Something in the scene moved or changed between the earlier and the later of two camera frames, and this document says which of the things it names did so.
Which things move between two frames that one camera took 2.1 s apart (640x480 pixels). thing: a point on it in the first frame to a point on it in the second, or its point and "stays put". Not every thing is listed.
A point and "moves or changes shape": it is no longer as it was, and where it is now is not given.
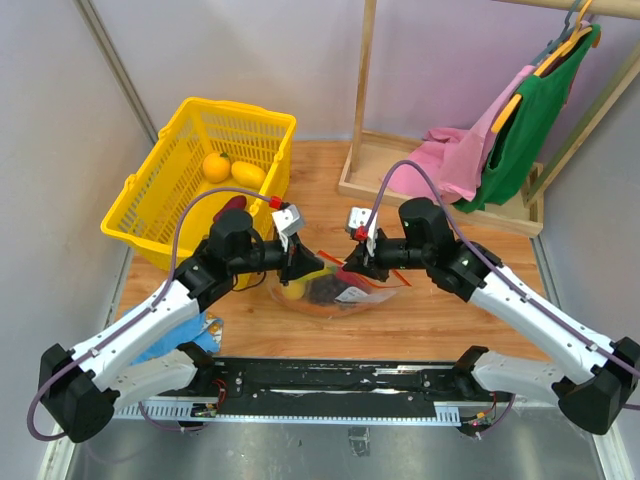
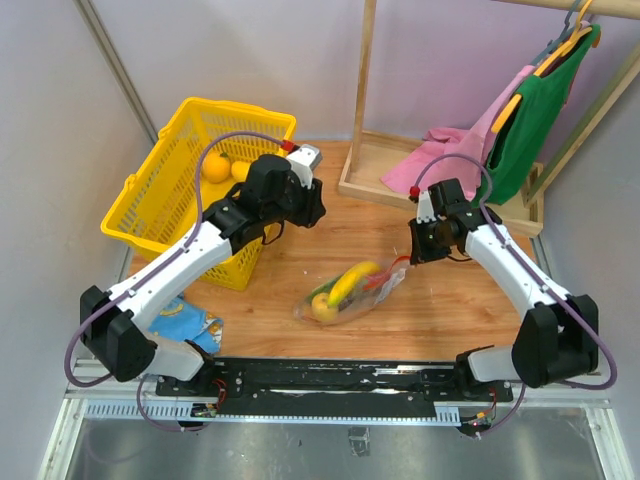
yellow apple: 293,290 to 320,307
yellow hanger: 516,99 stays put
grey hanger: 562,36 stays put
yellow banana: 306,279 to 344,284
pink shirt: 449,163 stays put
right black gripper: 360,260 to 421,253
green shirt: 518,148 stays put
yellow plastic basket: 210,151 stays put
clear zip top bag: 334,289 moves or changes shape
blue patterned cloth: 207,329 stays put
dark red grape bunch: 323,289 to 346,302
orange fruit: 216,166 stays put
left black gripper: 298,261 to 313,207
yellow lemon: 248,175 stays put
